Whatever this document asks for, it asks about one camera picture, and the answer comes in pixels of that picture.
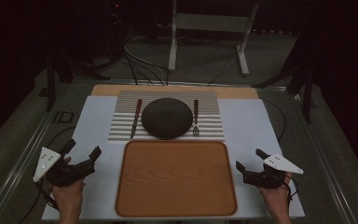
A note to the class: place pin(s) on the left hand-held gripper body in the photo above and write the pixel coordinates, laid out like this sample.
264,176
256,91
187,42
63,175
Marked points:
74,172

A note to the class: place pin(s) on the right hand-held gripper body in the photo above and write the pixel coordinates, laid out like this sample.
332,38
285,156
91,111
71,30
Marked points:
265,179

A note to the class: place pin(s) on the person's right hand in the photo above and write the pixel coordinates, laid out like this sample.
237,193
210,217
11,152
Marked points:
276,196

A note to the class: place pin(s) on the person's left hand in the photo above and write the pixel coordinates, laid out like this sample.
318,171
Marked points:
70,194

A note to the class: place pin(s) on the white table board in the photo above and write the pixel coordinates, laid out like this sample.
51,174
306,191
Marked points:
245,124

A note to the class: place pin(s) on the striped placemat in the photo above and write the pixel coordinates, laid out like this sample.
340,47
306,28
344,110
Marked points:
124,124

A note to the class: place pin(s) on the wooden tray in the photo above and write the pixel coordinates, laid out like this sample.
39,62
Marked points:
175,180

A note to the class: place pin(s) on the black tripod stand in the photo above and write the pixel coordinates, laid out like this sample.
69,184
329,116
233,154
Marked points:
301,74
65,70

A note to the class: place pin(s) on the dark round plate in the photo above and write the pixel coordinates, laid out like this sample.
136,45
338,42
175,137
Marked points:
167,118

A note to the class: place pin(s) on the dark equipment with red light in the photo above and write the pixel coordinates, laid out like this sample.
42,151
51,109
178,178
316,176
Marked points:
116,28

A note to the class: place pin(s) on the grey metal stand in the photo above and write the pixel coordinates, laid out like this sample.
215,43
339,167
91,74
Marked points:
209,22

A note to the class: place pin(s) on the metal floor rail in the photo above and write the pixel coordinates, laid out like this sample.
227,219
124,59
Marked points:
21,158
323,161

